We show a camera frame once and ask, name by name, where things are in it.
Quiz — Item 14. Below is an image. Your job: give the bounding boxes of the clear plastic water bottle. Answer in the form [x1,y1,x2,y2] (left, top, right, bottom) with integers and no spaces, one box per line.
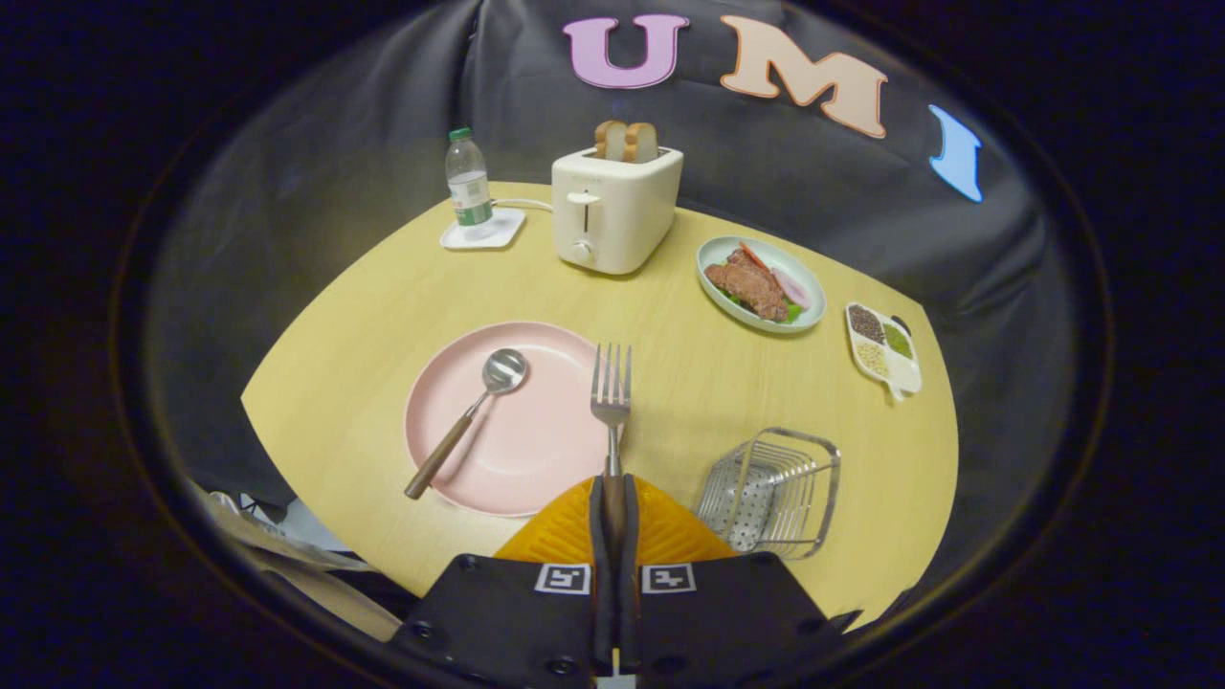
[445,127,497,240]

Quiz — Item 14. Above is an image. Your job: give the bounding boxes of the white toaster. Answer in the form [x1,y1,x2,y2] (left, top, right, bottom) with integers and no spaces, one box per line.
[551,145,685,277]

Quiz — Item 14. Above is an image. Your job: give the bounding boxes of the brown meat slices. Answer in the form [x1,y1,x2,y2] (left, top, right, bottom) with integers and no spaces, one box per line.
[705,251,789,322]

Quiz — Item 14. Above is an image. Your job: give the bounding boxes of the wooden-handled metal fork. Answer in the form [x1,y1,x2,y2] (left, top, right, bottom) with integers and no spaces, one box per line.
[590,343,635,567]

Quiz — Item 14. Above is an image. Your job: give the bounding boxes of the pink round plate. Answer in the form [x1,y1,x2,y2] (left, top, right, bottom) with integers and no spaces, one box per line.
[404,321,623,519]

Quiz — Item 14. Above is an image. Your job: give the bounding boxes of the pink ham slice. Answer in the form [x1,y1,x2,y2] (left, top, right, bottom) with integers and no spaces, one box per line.
[771,268,813,309]

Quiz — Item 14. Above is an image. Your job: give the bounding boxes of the green lettuce leaf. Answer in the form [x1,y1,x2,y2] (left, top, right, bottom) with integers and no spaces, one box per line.
[713,287,803,324]

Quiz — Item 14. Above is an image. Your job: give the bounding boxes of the wooden-handled metal spoon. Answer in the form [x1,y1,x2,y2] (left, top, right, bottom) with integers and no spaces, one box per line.
[404,348,529,500]

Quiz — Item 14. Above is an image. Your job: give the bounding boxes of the white divided grain dish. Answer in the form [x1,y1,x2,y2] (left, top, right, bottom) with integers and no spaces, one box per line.
[845,301,924,403]

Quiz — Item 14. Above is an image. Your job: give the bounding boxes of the white object with dark lines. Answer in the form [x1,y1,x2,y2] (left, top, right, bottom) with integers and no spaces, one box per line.
[230,493,355,554]

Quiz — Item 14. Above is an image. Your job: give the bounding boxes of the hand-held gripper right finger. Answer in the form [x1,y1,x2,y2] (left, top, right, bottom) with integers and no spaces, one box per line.
[612,474,862,685]

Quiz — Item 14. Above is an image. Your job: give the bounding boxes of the metal wire basket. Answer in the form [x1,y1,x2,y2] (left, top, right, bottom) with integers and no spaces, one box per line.
[694,427,843,561]

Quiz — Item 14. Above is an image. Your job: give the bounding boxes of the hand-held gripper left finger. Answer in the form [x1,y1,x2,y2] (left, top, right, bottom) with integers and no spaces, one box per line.
[388,476,618,685]

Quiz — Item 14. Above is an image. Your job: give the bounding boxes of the pale green plate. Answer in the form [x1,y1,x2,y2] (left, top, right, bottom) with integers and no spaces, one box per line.
[696,235,828,334]

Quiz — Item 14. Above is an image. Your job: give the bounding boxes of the white square coaster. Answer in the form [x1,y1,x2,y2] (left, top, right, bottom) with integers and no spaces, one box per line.
[440,207,527,252]

